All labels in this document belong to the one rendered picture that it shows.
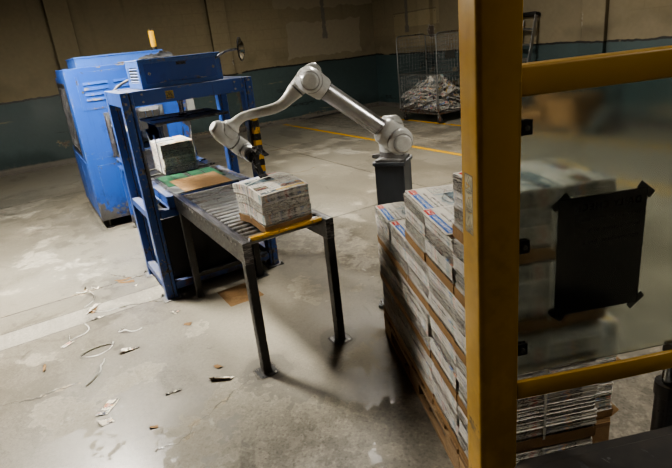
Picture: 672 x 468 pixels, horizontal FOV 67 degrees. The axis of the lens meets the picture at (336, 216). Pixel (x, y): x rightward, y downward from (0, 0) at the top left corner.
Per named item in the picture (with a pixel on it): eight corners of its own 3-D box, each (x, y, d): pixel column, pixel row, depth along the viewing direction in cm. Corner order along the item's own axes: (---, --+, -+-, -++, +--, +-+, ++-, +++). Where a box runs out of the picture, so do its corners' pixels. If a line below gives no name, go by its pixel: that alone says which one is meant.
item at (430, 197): (482, 181, 232) (482, 179, 232) (512, 198, 205) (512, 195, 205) (404, 192, 228) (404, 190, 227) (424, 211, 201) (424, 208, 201)
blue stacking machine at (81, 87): (214, 202, 631) (181, 25, 564) (104, 230, 570) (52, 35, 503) (181, 182, 754) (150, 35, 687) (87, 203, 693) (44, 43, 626)
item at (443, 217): (507, 198, 205) (507, 196, 205) (547, 220, 179) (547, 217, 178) (420, 212, 200) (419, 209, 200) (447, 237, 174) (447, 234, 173)
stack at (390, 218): (443, 320, 321) (438, 194, 294) (546, 458, 212) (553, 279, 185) (384, 331, 316) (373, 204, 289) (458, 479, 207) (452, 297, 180)
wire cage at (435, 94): (468, 117, 1028) (467, 28, 973) (438, 124, 989) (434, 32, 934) (428, 114, 1128) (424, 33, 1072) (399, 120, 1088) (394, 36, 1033)
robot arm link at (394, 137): (413, 133, 304) (423, 139, 283) (397, 155, 307) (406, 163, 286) (305, 58, 283) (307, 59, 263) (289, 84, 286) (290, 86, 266)
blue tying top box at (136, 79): (224, 78, 383) (219, 51, 376) (142, 89, 354) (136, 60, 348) (205, 78, 420) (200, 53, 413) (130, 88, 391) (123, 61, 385)
